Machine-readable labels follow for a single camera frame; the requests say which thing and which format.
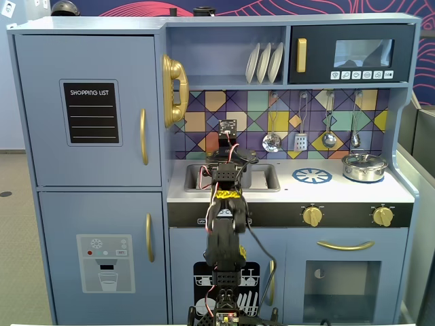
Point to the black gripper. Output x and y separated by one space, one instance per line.
226 150

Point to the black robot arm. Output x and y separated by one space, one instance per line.
222 244

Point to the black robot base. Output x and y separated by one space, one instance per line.
204 319

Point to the shiny steel pot lid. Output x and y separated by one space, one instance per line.
363 160

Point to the gold toy faucet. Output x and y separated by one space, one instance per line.
208 157

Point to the grey toy sink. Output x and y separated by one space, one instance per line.
268 169

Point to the yellow tape strip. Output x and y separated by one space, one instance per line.
228 194

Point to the metal slotted spoon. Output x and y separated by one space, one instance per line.
272 142

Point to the metal slotted spatula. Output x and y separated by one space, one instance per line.
300 142

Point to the blue burner decal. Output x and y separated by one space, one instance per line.
312 176

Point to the white toy plate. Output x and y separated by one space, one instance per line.
251 64
262 64
275 62

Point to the metal ladle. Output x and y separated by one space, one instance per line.
328 140

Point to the gold stove knob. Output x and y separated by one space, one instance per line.
383 216
312 216

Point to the gold toy telephone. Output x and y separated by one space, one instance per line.
175 68

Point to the blue dishwasher door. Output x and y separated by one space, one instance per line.
181 251

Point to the small metal spoon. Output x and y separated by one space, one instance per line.
355 140

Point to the black stove control panel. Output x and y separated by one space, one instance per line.
346 215

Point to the black microwave door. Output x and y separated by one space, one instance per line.
319 54

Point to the blue oven door with window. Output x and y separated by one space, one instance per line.
295 271

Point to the black cylinder object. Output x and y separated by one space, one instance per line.
203 12

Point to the black shopping list chalkboard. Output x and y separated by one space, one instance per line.
91 112

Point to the small black peg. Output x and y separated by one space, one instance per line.
173 12

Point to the blue freezer door with dispenser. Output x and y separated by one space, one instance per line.
61 217

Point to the blue toy kitchen cabinet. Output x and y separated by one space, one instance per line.
102 25

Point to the grey side cabinet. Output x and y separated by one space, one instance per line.
421 169

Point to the tall blue fridge door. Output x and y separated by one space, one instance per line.
40 136

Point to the black helmet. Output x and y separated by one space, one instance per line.
64 8

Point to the dark round floor disc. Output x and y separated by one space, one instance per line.
5 194

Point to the portrait card on wall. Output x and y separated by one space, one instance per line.
8 9

